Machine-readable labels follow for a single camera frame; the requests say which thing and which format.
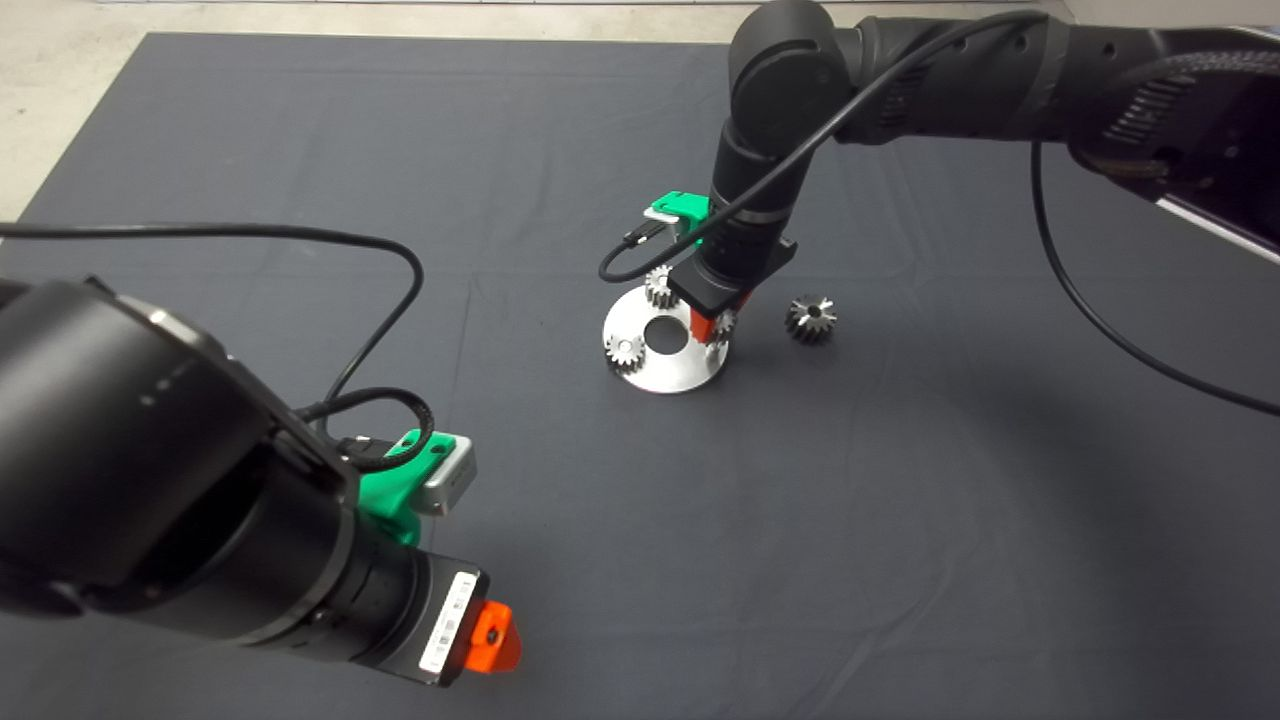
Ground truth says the dark grey table cloth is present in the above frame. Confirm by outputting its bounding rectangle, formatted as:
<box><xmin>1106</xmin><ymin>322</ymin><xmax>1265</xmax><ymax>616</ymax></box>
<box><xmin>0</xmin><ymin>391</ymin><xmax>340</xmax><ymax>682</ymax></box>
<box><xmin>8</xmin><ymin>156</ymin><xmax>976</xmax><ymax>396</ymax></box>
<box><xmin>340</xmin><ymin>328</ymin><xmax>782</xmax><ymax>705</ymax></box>
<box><xmin>0</xmin><ymin>33</ymin><xmax>1280</xmax><ymax>720</ymax></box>

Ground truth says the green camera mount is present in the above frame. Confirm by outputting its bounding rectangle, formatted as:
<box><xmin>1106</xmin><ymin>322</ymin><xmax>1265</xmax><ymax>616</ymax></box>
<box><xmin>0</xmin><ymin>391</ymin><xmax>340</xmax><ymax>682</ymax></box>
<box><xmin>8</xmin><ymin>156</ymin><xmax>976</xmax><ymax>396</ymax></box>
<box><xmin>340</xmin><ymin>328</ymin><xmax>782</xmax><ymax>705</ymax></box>
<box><xmin>355</xmin><ymin>428</ymin><xmax>457</xmax><ymax>546</ymax></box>
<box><xmin>650</xmin><ymin>190</ymin><xmax>713</xmax><ymax>246</ymax></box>

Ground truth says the black right camera cable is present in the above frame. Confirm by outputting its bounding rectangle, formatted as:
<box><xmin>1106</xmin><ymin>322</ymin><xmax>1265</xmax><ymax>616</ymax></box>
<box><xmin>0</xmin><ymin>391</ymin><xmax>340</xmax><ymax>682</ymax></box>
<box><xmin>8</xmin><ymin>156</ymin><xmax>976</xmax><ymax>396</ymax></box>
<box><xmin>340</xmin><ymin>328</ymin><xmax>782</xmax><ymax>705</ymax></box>
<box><xmin>598</xmin><ymin>10</ymin><xmax>1280</xmax><ymax>416</ymax></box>

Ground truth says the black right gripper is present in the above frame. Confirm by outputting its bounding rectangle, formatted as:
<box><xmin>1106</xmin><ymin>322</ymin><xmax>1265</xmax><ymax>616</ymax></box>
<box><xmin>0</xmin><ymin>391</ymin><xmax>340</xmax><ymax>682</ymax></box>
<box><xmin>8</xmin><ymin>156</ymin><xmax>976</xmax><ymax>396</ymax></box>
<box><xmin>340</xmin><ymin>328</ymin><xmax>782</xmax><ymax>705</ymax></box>
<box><xmin>667</xmin><ymin>232</ymin><xmax>799</xmax><ymax>346</ymax></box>

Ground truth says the green left camera mount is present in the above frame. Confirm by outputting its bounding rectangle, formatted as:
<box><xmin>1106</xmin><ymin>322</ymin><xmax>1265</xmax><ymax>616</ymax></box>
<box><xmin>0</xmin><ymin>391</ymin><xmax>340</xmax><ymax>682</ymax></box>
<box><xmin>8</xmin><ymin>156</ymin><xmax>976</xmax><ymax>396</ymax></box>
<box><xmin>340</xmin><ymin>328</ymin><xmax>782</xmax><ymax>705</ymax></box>
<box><xmin>355</xmin><ymin>428</ymin><xmax>457</xmax><ymax>546</ymax></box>

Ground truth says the black camera cable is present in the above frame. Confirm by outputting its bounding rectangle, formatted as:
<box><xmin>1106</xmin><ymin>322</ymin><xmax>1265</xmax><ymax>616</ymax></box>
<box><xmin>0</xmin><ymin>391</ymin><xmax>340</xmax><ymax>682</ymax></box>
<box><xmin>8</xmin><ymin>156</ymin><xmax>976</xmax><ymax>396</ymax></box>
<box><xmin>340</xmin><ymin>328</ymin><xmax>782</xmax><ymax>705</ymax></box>
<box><xmin>0</xmin><ymin>222</ymin><xmax>436</xmax><ymax>473</ymax></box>
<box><xmin>598</xmin><ymin>10</ymin><xmax>1280</xmax><ymax>416</ymax></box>

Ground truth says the silver camera box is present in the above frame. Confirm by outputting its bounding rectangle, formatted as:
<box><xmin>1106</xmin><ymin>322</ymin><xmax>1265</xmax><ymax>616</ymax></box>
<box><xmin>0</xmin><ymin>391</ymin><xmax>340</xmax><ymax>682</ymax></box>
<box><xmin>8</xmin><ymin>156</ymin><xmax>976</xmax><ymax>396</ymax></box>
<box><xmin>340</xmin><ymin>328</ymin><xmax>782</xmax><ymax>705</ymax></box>
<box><xmin>643</xmin><ymin>205</ymin><xmax>696</xmax><ymax>241</ymax></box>
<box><xmin>415</xmin><ymin>435</ymin><xmax>478</xmax><ymax>516</ymax></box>

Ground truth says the silver left camera box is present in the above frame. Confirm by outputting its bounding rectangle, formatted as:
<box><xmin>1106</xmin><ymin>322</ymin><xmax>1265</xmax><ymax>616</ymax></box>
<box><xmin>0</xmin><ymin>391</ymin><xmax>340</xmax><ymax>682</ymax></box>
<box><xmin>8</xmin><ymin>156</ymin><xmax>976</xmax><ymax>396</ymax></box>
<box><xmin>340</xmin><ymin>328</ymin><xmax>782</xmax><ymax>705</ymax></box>
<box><xmin>415</xmin><ymin>435</ymin><xmax>478</xmax><ymax>516</ymax></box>

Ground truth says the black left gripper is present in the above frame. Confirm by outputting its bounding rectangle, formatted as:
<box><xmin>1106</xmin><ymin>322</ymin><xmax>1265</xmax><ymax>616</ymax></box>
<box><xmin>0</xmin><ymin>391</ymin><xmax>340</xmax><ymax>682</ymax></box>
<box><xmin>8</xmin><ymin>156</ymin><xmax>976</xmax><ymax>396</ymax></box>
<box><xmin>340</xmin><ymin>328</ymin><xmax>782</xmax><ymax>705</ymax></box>
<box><xmin>375</xmin><ymin>548</ymin><xmax>523</xmax><ymax>687</ymax></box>

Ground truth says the silver right camera box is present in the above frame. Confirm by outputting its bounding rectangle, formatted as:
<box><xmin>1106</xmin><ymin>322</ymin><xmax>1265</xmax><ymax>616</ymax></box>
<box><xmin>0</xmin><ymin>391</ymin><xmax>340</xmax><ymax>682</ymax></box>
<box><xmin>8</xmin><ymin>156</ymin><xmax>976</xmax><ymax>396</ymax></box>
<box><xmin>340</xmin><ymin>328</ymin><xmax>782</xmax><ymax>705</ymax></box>
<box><xmin>643</xmin><ymin>205</ymin><xmax>696</xmax><ymax>241</ymax></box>

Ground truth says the black left camera cable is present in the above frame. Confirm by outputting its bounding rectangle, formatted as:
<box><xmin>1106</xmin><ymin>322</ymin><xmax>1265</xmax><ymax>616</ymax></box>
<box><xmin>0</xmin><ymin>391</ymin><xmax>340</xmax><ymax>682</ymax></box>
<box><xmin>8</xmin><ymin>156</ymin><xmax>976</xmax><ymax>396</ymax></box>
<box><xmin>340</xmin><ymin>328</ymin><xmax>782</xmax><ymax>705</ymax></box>
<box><xmin>0</xmin><ymin>222</ymin><xmax>436</xmax><ymax>473</ymax></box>

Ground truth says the green right camera mount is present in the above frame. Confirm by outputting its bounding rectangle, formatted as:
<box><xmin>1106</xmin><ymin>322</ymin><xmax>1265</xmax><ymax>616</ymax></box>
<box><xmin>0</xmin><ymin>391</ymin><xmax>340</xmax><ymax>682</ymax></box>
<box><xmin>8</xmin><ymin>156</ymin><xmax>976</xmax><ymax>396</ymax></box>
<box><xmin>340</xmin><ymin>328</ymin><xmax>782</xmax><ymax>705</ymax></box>
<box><xmin>650</xmin><ymin>190</ymin><xmax>713</xmax><ymax>246</ymax></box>

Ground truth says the round metal plate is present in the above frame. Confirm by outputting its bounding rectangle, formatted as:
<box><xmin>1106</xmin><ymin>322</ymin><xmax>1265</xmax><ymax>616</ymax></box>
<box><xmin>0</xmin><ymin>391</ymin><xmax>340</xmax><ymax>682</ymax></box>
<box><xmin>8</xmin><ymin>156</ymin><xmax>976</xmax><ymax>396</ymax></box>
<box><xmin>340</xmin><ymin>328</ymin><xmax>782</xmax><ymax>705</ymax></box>
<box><xmin>601</xmin><ymin>283</ymin><xmax>731</xmax><ymax>396</ymax></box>

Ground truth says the large steel gear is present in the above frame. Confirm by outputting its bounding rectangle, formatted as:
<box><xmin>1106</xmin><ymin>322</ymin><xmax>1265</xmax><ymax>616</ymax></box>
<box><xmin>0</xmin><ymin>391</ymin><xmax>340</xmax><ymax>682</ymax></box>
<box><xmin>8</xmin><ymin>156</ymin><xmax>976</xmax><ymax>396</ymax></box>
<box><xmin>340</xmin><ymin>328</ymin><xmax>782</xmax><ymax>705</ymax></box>
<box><xmin>784</xmin><ymin>294</ymin><xmax>839</xmax><ymax>346</ymax></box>

